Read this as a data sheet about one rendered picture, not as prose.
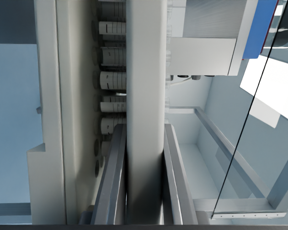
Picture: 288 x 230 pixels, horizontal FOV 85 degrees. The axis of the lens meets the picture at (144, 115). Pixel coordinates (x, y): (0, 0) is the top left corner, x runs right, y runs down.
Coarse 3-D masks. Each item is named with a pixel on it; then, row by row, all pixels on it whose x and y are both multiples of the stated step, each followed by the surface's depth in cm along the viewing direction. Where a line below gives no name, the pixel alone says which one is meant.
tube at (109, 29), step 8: (96, 24) 11; (104, 24) 11; (112, 24) 11; (120, 24) 11; (168, 24) 11; (96, 32) 11; (104, 32) 11; (112, 32) 11; (120, 32) 11; (168, 32) 11; (96, 40) 11; (104, 40) 11; (112, 40) 11; (120, 40) 11; (168, 40) 11
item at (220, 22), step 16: (192, 0) 80; (208, 0) 62; (224, 0) 50; (240, 0) 42; (256, 0) 40; (192, 16) 80; (208, 16) 62; (224, 16) 50; (240, 16) 42; (192, 32) 80; (208, 32) 62; (224, 32) 50; (240, 32) 43; (240, 48) 45
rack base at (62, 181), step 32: (64, 0) 7; (64, 32) 7; (64, 64) 7; (64, 96) 8; (64, 128) 8; (32, 160) 8; (64, 160) 8; (96, 160) 12; (32, 192) 8; (64, 192) 8; (96, 192) 12; (32, 224) 8; (64, 224) 8
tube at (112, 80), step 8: (96, 72) 11; (104, 72) 11; (112, 72) 12; (120, 72) 12; (96, 80) 11; (104, 80) 11; (112, 80) 11; (120, 80) 11; (168, 80) 11; (96, 88) 12; (104, 88) 12; (112, 88) 12; (120, 88) 12; (168, 88) 12
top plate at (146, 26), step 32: (128, 0) 7; (160, 0) 7; (128, 32) 7; (160, 32) 7; (128, 64) 8; (160, 64) 8; (128, 96) 8; (160, 96) 8; (128, 128) 8; (160, 128) 8; (128, 160) 8; (160, 160) 8; (128, 192) 8; (160, 192) 8; (128, 224) 9; (160, 224) 9
